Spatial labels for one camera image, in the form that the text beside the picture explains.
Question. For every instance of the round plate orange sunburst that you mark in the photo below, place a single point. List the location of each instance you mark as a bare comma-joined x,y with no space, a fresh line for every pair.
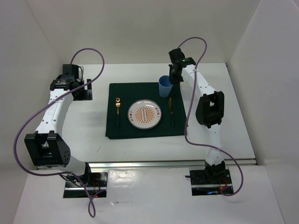
144,114

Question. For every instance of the gold fork black handle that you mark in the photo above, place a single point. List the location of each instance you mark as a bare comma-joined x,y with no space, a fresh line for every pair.
117,104

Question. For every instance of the blue plastic cup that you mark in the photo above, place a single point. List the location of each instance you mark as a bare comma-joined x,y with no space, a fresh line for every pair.
164,86

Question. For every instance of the gold knife black handle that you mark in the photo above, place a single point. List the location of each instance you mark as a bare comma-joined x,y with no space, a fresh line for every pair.
171,112

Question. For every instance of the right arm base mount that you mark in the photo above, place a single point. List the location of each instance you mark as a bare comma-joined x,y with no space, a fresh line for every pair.
201,185

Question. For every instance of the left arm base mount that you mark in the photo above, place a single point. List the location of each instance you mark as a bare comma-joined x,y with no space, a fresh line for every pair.
95,183

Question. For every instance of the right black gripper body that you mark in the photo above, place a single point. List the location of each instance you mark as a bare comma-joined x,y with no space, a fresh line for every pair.
174,78

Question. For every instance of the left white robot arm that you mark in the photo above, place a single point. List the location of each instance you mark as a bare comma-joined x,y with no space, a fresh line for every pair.
46,147

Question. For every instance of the dark green cloth placemat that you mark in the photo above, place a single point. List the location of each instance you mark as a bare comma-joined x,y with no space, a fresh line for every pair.
132,92

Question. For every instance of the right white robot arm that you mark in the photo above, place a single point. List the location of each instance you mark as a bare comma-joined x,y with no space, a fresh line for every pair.
210,108

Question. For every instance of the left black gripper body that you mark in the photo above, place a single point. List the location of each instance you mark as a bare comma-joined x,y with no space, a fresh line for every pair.
79,96

